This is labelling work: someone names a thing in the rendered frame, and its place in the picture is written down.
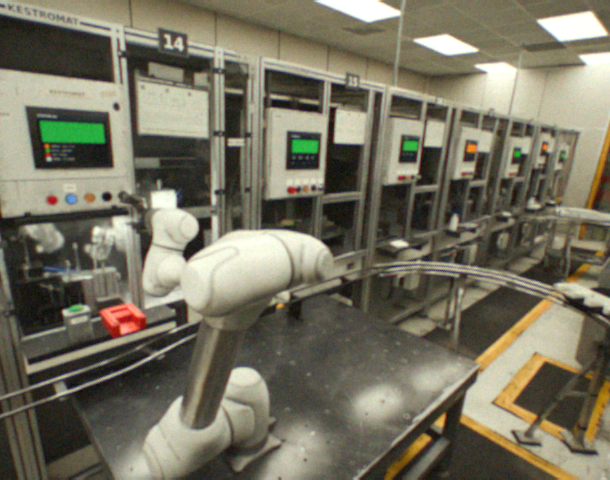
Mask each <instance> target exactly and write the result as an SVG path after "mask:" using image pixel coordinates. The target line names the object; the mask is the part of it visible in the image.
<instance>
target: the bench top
mask: <svg viewBox="0 0 610 480"><path fill-rule="evenodd" d="M288 311H289V305H288V306H284V307H281V308H278V309H276V312H275V313H272V314H269V316H267V317H263V318H260V319H257V320H256V321H255V322H254V323H253V324H252V325H251V326H249V327H248V329H247V331H246V334H245V337H244V341H243V344H242V347H241V350H240V352H238V355H237V358H236V361H235V364H234V368H233V370H235V369H240V368H248V369H252V370H254V371H255V372H256V373H257V374H258V375H259V376H260V378H263V380H264V382H265V384H266V386H267V390H268V396H269V417H275V418H276V425H275V426H274V427H273V428H272V429H271V430H270V431H269V433H270V434H271V435H272V436H274V437H275V438H277V439H279V440H280V447H279V448H277V449H274V450H272V451H270V452H269V453H267V454H266V455H264V456H263V457H261V458H260V459H258V460H257V461H255V463H254V462H253V464H251V465H250V466H248V467H247V468H246V469H245V470H244V471H243V472H242V473H241V474H239V475H237V474H234V473H233V470H232V467H231V465H230V464H229V462H228V461H226V460H225V459H224V458H223V456H222V455H221V454H220V453H219V454H218V455H217V456H216V457H214V458H213V459H212V460H210V461H209V462H207V463H206V464H204V465H203V466H201V467H200V468H198V469H195V470H194V471H192V472H191V474H189V475H187V476H185V477H182V478H179V479H176V480H365V479H366V478H367V477H368V476H369V475H370V474H371V473H372V472H373V471H374V470H375V469H376V468H377V467H378V466H379V465H381V463H382V462H383V461H384V460H386V459H387V458H388V457H389V456H390V455H391V454H392V453H393V452H394V451H395V450H396V449H397V448H399V447H400V446H401V445H402V444H403V443H404V442H405V441H406V440H407V439H408V438H409V437H411V436H412V435H413V434H414V432H415V431H417V430H418V429H419V428H420V427H421V426H422V425H423V424H424V423H425V422H426V421H427V420H428V419H429V418H430V417H431V416H432V415H433V414H436V413H437V412H438V411H439V410H440V409H441V408H442V407H443V405H444V404H445V403H446V402H447V401H448V400H449V399H450V398H451V397H453V396H454V395H455V394H456V393H457V392H458V391H459V390H460V389H462V388H463V387H464V386H465V385H466V384H467V383H468V382H469V381H470V379H472V378H473V377H474V376H475V375H476V374H477V373H478V372H479V369H480V368H481V364H478V363H476V362H474V361H472V360H469V359H467V358H465V357H463V356H461V355H458V354H456V353H453V352H451V351H449V350H446V349H444V347H442V346H440V345H438V344H435V343H433V342H431V341H429V340H427V339H424V338H421V337H419V336H417V335H415V334H412V333H410V332H408V331H406V330H403V329H401V328H399V327H397V326H394V325H392V324H389V323H387V322H385V321H383V320H381V319H378V318H376V316H374V315H372V314H369V313H366V312H364V311H362V310H360V309H358V308H355V307H353V306H351V305H348V304H345V303H343V302H341V301H339V300H337V299H334V298H332V297H330V296H328V295H325V294H320V295H317V296H315V297H312V298H309V299H305V300H304V302H303V303H302V311H301V317H302V318H303V320H302V321H299V320H297V319H295V318H293V317H292V316H290V314H288V313H287V312H288ZM376 321H378V323H376ZM197 338H198V337H195V338H193V339H191V340H188V341H186V342H184V343H182V344H180V345H178V346H176V347H174V349H172V350H170V351H169V352H167V353H165V354H163V355H164V356H165V357H164V358H162V359H160V360H158V359H153V360H151V361H149V362H147V363H145V364H143V365H141V366H139V367H137V368H135V369H133V370H131V371H129V372H127V373H124V374H122V375H120V376H118V377H114V378H112V379H109V380H107V381H104V382H101V383H99V384H96V385H93V386H91V387H88V388H85V389H82V390H80V391H77V392H73V394H72V393H71V395H72V397H73V399H74V401H76V403H77V405H78V407H79V409H80V411H81V413H82V415H83V417H84V419H85V421H86V425H87V427H88V429H89V431H90V433H91V435H92V437H93V439H94V441H95V443H96V445H97V447H98V449H99V451H100V455H101V457H102V459H104V461H105V463H106V465H107V467H108V469H109V471H110V473H111V475H112V477H113V479H114V480H159V479H156V477H154V476H153V474H152V473H151V471H150V469H149V467H148V465H147V463H146V461H145V458H144V454H143V448H144V444H145V440H146V438H147V436H148V435H149V433H150V432H151V430H152V429H153V428H154V427H155V426H156V425H158V424H159V423H160V421H161V420H162V418H163V417H164V416H165V415H166V413H167V412H168V410H169V409H170V406H171V405H172V403H173V402H174V401H175V400H176V399H177V398H179V397H181V396H183V395H184V391H185V387H186V383H187V379H188V375H189V370H190V366H191V362H192V358H193V355H194V351H195V347H196V342H197ZM367 341H369V342H370V343H367ZM414 352H418V353H417V354H416V353H414ZM340 355H342V356H343V357H342V358H341V357H340ZM150 357H151V356H149V355H145V356H142V357H139V358H136V359H133V360H130V361H127V362H124V363H122V364H118V365H115V366H112V367H109V368H106V369H103V370H101V371H98V372H95V373H92V374H89V375H86V376H83V377H81V378H77V379H74V380H71V381H68V382H67V384H68V387H69V389H73V388H76V387H79V386H82V385H85V384H88V383H90V382H93V381H96V380H99V379H101V378H104V377H107V376H109V375H112V374H114V373H117V372H120V371H122V370H125V369H127V368H129V367H131V366H133V365H136V364H138V363H140V362H142V361H144V360H146V359H148V358H150Z"/></svg>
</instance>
